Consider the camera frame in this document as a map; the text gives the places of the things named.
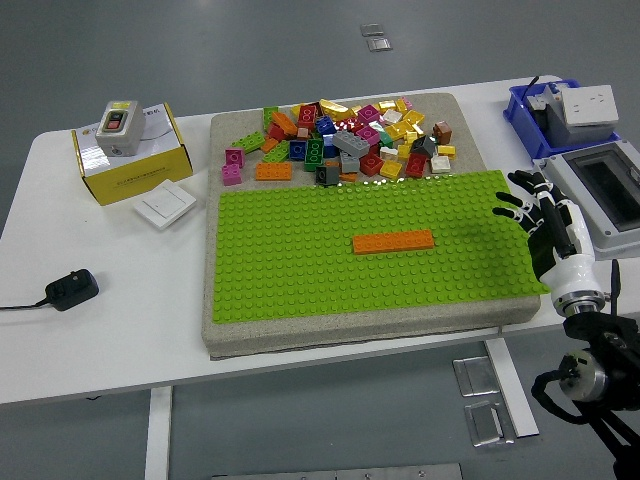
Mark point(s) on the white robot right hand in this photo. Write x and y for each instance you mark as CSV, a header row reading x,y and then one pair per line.
x,y
575,265

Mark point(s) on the orange two-by-four brick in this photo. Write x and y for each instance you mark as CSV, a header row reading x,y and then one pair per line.
x,y
415,240
373,244
273,171

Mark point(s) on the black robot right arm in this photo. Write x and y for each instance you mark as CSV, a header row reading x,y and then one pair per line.
x,y
605,345

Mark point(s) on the white flat brick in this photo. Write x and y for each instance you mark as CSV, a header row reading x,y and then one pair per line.
x,y
440,164

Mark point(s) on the yellow flat brick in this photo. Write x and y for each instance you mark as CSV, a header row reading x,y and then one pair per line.
x,y
446,151

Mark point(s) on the brown brick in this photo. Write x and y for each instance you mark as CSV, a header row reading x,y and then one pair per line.
x,y
442,132

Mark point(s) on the dark grey slope brick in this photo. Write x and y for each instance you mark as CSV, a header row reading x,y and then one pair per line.
x,y
423,145

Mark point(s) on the yellow square brick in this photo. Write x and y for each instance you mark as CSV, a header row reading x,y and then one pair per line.
x,y
390,169

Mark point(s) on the small green brick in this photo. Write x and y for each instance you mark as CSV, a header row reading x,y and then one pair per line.
x,y
387,140

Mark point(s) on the red square brick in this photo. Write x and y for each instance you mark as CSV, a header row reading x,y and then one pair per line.
x,y
371,164

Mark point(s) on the small pink brick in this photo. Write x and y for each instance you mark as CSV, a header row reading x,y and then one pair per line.
x,y
408,103

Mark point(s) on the small yellow brick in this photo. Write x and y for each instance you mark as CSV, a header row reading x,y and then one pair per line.
x,y
401,105
387,105

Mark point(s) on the grey square brick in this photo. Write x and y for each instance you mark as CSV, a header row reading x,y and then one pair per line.
x,y
349,161

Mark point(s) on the long grey brick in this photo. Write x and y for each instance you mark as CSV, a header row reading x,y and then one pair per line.
x,y
350,142

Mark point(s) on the green studded baseplate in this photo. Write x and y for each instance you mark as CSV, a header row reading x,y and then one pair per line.
x,y
300,270

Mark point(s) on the small metal floor plate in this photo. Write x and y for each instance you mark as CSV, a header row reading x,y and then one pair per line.
x,y
372,29
380,45

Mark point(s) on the blue square brick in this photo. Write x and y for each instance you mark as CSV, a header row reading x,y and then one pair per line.
x,y
298,149

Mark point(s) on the small orange brick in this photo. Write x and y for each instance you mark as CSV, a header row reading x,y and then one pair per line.
x,y
270,144

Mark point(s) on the green two-by-four brick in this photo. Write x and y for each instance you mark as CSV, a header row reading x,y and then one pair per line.
x,y
248,141

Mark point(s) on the pink square brick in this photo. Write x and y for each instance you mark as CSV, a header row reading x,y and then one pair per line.
x,y
231,174

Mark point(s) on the magenta square brick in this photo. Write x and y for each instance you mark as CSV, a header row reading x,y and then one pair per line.
x,y
235,157

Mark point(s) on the grey junction box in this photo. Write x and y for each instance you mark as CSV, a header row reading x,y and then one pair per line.
x,y
580,134

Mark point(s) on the white table leg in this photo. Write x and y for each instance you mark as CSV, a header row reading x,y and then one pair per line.
x,y
512,390
158,430

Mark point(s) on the metal floor cover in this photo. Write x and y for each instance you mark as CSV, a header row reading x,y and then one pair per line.
x,y
475,376
487,424

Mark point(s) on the blue plastic bin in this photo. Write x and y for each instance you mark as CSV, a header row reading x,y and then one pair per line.
x,y
520,117

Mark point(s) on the white socket outlet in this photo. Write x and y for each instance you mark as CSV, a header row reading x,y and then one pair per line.
x,y
589,104

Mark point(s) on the grey-brown foam mat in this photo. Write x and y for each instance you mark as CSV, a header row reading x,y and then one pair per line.
x,y
225,130

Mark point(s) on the yellow cardboard box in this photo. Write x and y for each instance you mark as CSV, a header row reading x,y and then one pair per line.
x,y
135,180

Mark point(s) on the black power adapter plug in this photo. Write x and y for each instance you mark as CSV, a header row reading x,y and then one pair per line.
x,y
72,290

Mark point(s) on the grey enclosure with window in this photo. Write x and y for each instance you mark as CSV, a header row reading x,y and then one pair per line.
x,y
610,185

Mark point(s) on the white wall switch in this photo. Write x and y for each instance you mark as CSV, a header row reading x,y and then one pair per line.
x,y
165,204

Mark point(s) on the grey push-button switch box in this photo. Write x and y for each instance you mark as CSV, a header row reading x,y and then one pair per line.
x,y
120,127

